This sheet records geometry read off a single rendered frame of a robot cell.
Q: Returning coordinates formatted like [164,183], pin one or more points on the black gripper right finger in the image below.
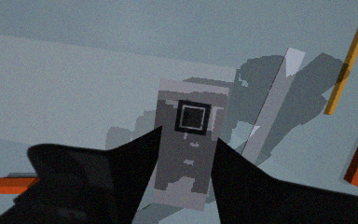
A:
[247,195]

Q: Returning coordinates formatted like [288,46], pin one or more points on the grey rectangular panel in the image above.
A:
[55,93]

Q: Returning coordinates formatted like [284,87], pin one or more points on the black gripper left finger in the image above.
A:
[122,172]

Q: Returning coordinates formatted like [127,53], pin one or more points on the orange-handled awl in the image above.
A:
[16,185]
[352,173]

